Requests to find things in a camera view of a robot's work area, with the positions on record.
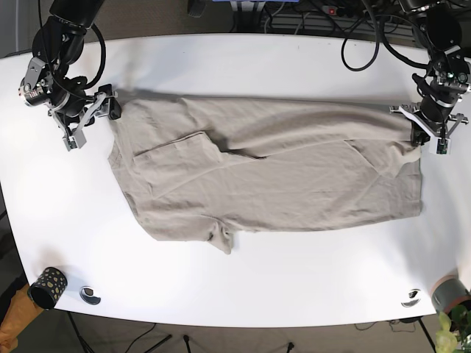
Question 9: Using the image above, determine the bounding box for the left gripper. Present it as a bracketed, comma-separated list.
[390, 99, 464, 155]

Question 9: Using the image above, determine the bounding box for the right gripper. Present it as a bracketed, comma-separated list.
[50, 85, 122, 151]

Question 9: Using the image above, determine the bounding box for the cream white T-shirt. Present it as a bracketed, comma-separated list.
[108, 97, 422, 253]

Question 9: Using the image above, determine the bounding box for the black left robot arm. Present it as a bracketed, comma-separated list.
[362, 1, 470, 155]

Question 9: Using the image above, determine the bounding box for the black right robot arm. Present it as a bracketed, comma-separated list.
[18, 1, 121, 151]

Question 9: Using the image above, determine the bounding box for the grey plant pot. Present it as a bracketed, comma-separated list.
[431, 275, 470, 314]

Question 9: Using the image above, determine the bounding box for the right silver table grommet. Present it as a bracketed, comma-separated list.
[400, 288, 422, 308]

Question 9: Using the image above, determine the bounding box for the silver table grommet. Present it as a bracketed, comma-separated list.
[400, 288, 422, 308]
[79, 286, 102, 305]

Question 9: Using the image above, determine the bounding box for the left silver table grommet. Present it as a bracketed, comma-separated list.
[79, 286, 102, 305]

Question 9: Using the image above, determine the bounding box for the black dotted cup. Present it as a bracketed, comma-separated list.
[27, 267, 68, 310]

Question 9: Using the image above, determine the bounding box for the green potted plant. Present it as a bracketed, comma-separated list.
[435, 304, 470, 353]

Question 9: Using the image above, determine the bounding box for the orange cloth at corner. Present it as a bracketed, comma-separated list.
[1, 285, 43, 353]

